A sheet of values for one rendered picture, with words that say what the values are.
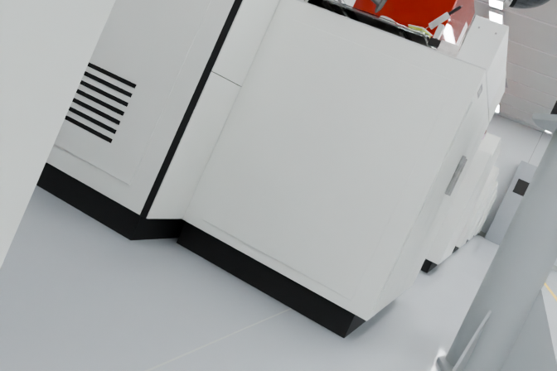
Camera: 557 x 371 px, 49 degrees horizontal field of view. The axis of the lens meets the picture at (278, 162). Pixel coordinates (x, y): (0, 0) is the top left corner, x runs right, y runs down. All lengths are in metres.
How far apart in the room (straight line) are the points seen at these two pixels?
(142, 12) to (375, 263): 0.95
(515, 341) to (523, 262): 0.25
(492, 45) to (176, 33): 0.86
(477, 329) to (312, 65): 0.91
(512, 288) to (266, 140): 0.84
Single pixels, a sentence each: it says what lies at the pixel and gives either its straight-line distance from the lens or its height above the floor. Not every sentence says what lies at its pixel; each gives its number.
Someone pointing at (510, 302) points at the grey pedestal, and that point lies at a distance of 1.97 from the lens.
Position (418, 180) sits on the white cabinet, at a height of 0.48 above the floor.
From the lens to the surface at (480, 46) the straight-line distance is 1.79.
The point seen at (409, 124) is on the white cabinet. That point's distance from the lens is 1.69.
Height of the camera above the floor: 0.47
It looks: 3 degrees down
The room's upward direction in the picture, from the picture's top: 24 degrees clockwise
